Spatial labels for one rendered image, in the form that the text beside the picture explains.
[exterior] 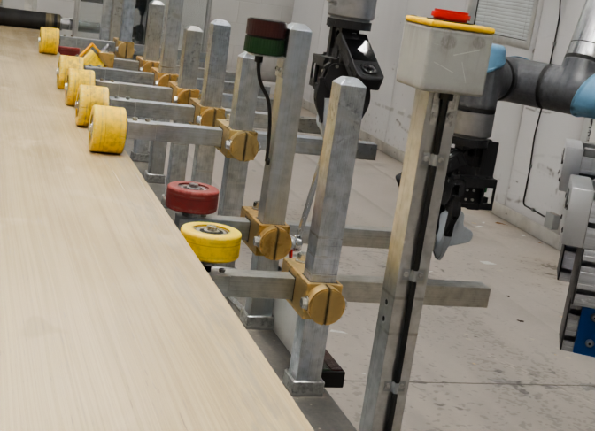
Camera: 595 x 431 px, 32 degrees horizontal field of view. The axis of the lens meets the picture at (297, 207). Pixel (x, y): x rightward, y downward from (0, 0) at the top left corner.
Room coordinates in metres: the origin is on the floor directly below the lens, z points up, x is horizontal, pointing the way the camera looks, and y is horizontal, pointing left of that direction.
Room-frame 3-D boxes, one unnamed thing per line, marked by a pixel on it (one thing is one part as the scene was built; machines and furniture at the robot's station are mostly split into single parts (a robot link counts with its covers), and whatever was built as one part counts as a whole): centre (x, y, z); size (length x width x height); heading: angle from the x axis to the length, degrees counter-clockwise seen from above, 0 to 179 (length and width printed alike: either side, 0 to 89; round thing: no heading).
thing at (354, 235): (1.62, -0.02, 0.84); 0.43 x 0.03 x 0.04; 109
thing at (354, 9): (1.67, -0.04, 1.21); 0.08 x 0.08 x 0.05
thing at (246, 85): (1.80, 0.12, 0.86); 0.03 x 0.03 x 0.48; 19
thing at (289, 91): (1.56, 0.04, 0.93); 0.03 x 0.03 x 0.48; 19
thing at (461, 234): (1.69, -0.27, 0.86); 0.06 x 0.03 x 0.09; 109
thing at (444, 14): (1.08, -0.13, 1.22); 0.04 x 0.04 x 0.02
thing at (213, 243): (1.32, 0.11, 0.85); 0.08 x 0.08 x 0.11
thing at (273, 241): (1.58, 0.05, 0.85); 0.13 x 0.06 x 0.05; 19
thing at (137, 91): (2.32, 0.27, 0.95); 0.50 x 0.04 x 0.04; 109
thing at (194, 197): (1.56, 0.16, 0.85); 0.08 x 0.08 x 0.11
